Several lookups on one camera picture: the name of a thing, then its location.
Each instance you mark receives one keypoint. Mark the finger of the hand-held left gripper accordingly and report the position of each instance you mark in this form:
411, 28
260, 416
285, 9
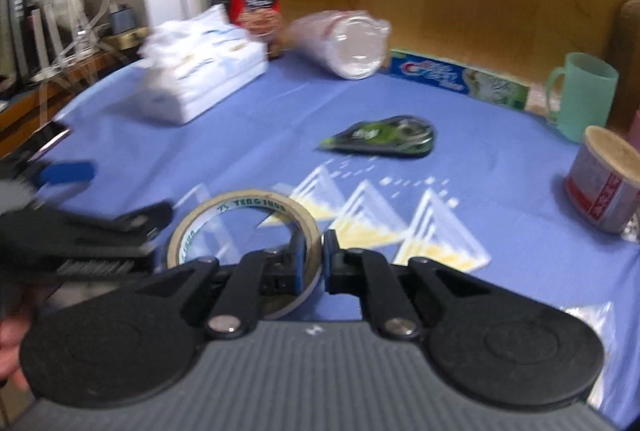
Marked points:
67, 173
90, 233

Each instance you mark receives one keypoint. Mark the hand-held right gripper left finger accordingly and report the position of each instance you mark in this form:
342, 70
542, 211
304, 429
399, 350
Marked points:
299, 263

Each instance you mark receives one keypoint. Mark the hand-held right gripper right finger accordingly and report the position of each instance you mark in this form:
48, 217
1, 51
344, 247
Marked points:
328, 261

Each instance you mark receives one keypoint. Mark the tape roll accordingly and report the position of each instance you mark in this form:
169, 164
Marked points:
240, 203

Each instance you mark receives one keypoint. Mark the green black correction tape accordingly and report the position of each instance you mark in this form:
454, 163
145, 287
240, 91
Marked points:
385, 136

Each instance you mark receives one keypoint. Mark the person's left hand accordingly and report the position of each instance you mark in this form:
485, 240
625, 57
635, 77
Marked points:
10, 351

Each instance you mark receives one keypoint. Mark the smartphone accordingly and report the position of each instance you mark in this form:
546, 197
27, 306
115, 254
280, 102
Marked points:
52, 138

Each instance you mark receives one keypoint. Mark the blue printed tablecloth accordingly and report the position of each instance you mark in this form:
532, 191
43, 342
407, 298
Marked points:
250, 141

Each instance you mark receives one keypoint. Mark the white tissue pack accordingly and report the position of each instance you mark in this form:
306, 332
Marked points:
200, 71

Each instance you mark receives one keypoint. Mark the bagged stack of plastic cups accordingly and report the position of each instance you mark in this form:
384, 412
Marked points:
340, 43

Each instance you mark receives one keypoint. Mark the toothpaste box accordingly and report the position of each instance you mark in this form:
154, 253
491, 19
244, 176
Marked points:
450, 78

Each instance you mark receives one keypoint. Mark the small can with beige lid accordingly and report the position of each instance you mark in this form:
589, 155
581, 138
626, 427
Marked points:
600, 181

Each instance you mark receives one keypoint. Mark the green plastic mug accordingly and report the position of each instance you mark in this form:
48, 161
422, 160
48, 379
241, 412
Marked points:
587, 96

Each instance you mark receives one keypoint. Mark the brown chair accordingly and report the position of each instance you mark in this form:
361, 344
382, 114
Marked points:
627, 61

